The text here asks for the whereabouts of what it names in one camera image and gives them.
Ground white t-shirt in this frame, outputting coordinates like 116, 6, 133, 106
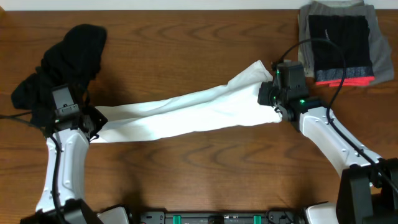
94, 60, 282, 143

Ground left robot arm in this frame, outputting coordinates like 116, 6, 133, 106
20, 85, 129, 224

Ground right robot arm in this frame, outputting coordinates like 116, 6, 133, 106
257, 62, 397, 223

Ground black crumpled garment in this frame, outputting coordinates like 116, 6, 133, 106
11, 24, 107, 127

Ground folded black shorts orange hem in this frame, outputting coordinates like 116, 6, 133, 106
308, 15, 375, 86

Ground folded grey garment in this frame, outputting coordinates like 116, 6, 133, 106
298, 0, 394, 85

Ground left black cable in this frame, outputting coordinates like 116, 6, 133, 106
0, 111, 100, 224

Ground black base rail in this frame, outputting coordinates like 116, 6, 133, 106
131, 210, 306, 224

